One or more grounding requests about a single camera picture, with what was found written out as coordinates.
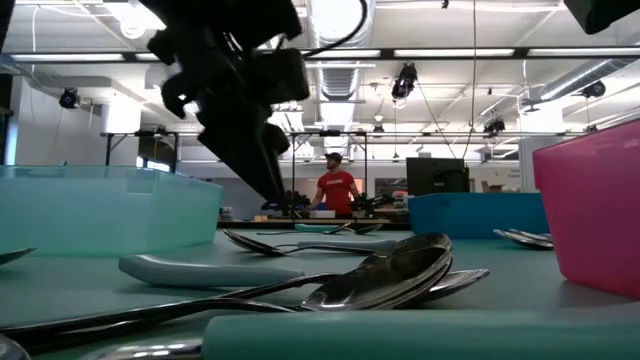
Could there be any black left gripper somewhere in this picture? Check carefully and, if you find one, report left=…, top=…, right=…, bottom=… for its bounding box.
left=147, top=27, right=291, bottom=202

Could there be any mint-handled steel spoon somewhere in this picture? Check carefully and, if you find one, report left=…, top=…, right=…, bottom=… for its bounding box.
left=293, top=222, right=385, bottom=237
left=0, top=308, right=640, bottom=360
left=493, top=228, right=554, bottom=251
left=508, top=227, right=554, bottom=241

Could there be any black-handled steel spoon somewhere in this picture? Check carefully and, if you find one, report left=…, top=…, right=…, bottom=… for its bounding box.
left=222, top=228, right=386, bottom=258
left=256, top=221, right=354, bottom=237
left=0, top=246, right=455, bottom=354
left=0, top=231, right=454, bottom=341

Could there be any light-blue-handled steel spoon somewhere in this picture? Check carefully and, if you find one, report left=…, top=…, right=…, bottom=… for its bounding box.
left=118, top=253, right=492, bottom=297
left=295, top=238, right=398, bottom=253

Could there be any person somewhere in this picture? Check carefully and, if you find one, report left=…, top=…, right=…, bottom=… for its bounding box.
left=308, top=152, right=361, bottom=217

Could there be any black background monitor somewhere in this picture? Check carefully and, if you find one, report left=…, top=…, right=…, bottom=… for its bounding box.
left=405, top=157, right=470, bottom=197

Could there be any mint translucent plastic bin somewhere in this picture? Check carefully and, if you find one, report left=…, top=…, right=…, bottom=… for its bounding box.
left=0, top=164, right=225, bottom=259

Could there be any blue plastic bin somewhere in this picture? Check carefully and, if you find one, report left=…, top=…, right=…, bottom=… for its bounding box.
left=407, top=192, right=550, bottom=240

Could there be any green table mat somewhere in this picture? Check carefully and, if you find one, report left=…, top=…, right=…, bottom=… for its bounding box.
left=0, top=228, right=640, bottom=360

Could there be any pink plastic bin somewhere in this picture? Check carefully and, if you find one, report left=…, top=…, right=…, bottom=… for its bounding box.
left=532, top=118, right=640, bottom=300

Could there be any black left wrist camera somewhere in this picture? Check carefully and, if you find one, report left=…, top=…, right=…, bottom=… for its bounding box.
left=259, top=48, right=311, bottom=104

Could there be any large silver ventilation duct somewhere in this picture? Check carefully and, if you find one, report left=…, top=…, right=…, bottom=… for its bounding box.
left=305, top=0, right=377, bottom=156

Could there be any black background workstation frame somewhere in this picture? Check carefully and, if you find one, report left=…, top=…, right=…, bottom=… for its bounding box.
left=103, top=129, right=370, bottom=221

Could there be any black horizontal frame beam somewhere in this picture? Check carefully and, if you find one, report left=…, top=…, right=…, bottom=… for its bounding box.
left=0, top=47, right=640, bottom=61

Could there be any slim silver ventilation duct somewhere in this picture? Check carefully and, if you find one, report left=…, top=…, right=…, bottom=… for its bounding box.
left=538, top=57, right=640, bottom=102

